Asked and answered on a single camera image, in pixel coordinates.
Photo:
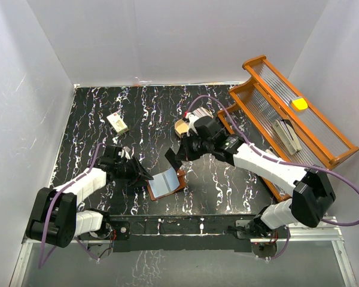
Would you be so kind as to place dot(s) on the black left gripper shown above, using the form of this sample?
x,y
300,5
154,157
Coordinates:
x,y
139,175

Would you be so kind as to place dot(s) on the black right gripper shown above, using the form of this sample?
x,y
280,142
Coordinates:
x,y
184,153

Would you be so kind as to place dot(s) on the orange leather card holder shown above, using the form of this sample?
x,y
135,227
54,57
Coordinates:
x,y
166,183

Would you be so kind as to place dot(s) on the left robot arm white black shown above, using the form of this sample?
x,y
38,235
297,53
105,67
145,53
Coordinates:
x,y
55,218

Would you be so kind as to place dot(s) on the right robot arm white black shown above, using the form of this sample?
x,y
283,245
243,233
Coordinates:
x,y
309,189

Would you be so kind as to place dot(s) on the beige oval plastic tray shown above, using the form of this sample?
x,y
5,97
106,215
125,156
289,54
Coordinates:
x,y
181,127

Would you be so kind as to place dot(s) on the white staples box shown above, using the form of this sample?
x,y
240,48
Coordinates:
x,y
117,123

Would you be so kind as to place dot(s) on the small white stapler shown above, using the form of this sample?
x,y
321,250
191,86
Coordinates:
x,y
270,152

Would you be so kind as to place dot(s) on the orange wooden tiered rack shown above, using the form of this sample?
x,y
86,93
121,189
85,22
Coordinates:
x,y
267,97

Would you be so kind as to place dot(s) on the large grey black stapler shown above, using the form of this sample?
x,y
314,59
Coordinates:
x,y
285,131

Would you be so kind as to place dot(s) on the yellow sticky note block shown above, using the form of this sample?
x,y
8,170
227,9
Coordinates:
x,y
299,104

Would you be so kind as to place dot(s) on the black base rail with mounts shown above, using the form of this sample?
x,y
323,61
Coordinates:
x,y
184,232

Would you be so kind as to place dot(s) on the aluminium frame profile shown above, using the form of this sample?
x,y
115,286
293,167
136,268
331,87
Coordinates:
x,y
306,257

